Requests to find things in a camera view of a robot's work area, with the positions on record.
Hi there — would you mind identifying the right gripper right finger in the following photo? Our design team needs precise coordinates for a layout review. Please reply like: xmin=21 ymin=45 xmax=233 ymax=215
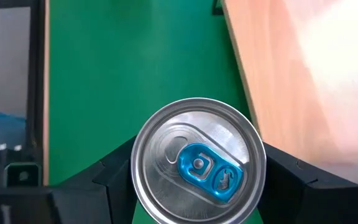
xmin=257 ymin=141 xmax=358 ymax=224

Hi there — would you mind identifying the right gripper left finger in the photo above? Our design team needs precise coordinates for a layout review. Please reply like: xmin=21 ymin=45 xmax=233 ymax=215
xmin=50 ymin=135 xmax=140 ymax=224

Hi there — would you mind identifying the blue silver Red Bull can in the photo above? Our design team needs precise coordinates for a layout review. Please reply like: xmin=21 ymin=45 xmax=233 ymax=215
xmin=130 ymin=97 xmax=267 ymax=224

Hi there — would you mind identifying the green table mat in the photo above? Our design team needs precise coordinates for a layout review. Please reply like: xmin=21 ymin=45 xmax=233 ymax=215
xmin=48 ymin=0 xmax=262 ymax=224

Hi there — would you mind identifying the wooden shelf black metal frame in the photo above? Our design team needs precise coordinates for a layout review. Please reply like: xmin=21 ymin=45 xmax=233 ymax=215
xmin=211 ymin=0 xmax=358 ymax=187

